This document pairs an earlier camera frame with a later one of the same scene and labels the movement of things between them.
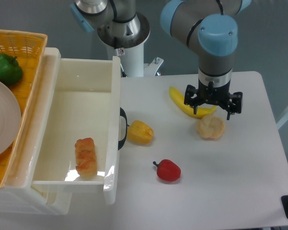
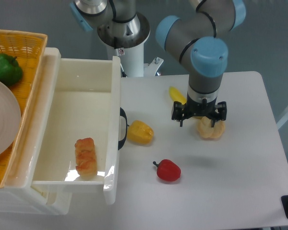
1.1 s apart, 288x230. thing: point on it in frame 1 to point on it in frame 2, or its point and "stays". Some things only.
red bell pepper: x=168 y=170 stays
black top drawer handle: x=121 y=143 stays
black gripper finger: x=234 y=105 to x=222 y=112
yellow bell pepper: x=138 y=132 stays
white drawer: x=85 y=101 stays
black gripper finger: x=192 y=97 to x=177 y=112
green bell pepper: x=6 y=68 stays
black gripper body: x=216 y=96 to x=204 y=109
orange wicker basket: x=28 y=47 stays
